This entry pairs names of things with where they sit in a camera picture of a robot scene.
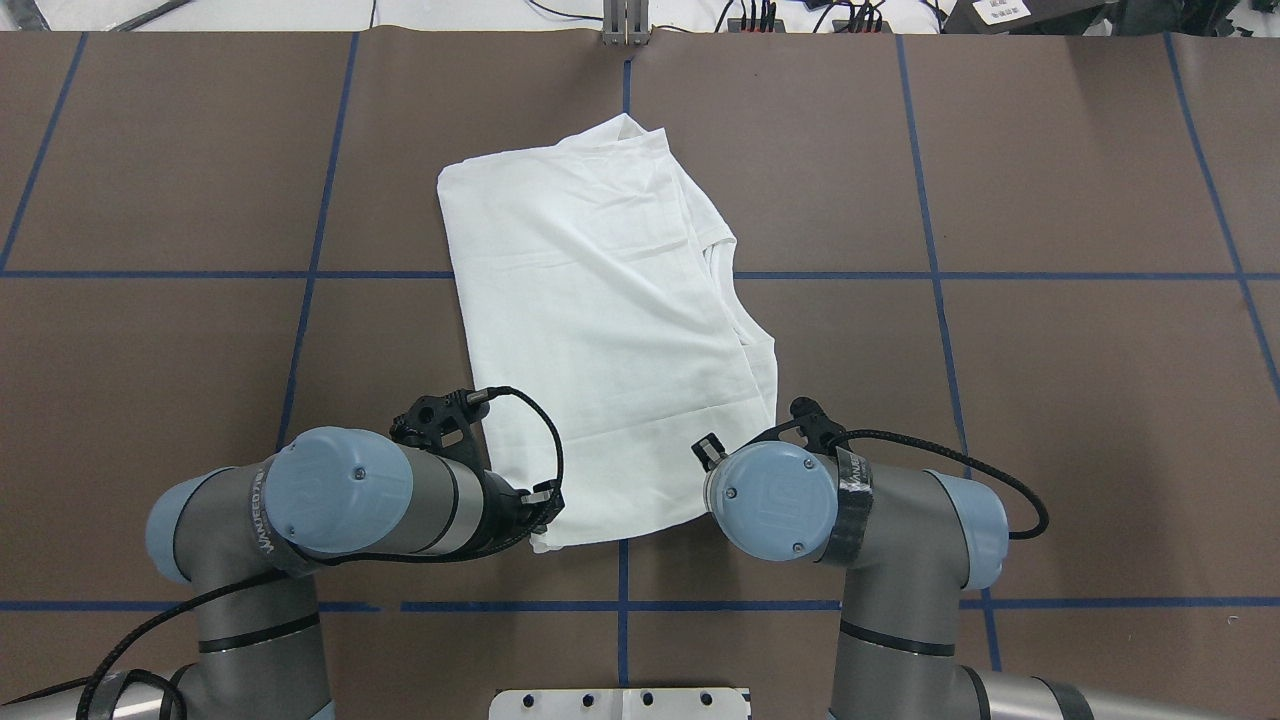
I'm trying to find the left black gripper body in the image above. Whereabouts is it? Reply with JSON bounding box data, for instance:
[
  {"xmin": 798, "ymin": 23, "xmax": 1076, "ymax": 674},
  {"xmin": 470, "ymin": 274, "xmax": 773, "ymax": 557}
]
[{"xmin": 480, "ymin": 471, "xmax": 564, "ymax": 551}]

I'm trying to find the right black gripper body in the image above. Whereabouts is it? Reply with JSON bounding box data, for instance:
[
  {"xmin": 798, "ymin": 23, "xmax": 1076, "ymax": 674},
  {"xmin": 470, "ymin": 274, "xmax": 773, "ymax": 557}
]
[{"xmin": 692, "ymin": 432, "xmax": 730, "ymax": 471}]

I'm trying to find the white long-sleeve printed shirt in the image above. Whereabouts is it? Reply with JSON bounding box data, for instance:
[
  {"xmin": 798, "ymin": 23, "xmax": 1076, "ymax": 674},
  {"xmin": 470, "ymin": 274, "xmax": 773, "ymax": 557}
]
[{"xmin": 436, "ymin": 114, "xmax": 778, "ymax": 553}]

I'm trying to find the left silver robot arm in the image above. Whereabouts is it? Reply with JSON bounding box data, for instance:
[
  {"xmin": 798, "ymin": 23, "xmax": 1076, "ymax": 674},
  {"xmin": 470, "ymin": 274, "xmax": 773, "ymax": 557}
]
[{"xmin": 3, "ymin": 427, "xmax": 564, "ymax": 719}]

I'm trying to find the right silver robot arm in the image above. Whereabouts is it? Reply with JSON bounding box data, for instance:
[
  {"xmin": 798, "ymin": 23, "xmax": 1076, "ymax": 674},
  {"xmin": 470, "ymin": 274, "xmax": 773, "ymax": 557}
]
[{"xmin": 692, "ymin": 429, "xmax": 1213, "ymax": 719}]

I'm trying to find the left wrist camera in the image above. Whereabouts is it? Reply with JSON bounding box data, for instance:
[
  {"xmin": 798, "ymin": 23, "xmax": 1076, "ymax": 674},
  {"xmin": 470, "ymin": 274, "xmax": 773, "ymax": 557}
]
[{"xmin": 389, "ymin": 388, "xmax": 497, "ymax": 455}]

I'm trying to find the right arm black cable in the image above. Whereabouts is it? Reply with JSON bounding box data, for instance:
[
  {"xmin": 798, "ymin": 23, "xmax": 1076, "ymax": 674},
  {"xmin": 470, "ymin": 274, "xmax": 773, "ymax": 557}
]
[{"xmin": 840, "ymin": 428, "xmax": 1051, "ymax": 541}]

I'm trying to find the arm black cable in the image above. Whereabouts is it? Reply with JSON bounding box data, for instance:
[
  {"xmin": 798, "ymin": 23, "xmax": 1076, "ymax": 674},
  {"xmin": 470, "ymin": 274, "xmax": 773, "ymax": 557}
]
[
  {"xmin": 840, "ymin": 428, "xmax": 1051, "ymax": 541},
  {"xmin": 76, "ymin": 386, "xmax": 566, "ymax": 720}
]

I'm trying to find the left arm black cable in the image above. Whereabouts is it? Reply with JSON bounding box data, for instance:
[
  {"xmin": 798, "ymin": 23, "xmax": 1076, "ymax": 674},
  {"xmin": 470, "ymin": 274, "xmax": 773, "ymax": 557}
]
[{"xmin": 76, "ymin": 386, "xmax": 566, "ymax": 720}]

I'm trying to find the aluminium frame post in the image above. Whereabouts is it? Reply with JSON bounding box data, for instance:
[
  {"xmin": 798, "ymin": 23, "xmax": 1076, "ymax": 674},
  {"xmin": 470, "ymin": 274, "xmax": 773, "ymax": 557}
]
[{"xmin": 602, "ymin": 0, "xmax": 652, "ymax": 47}]

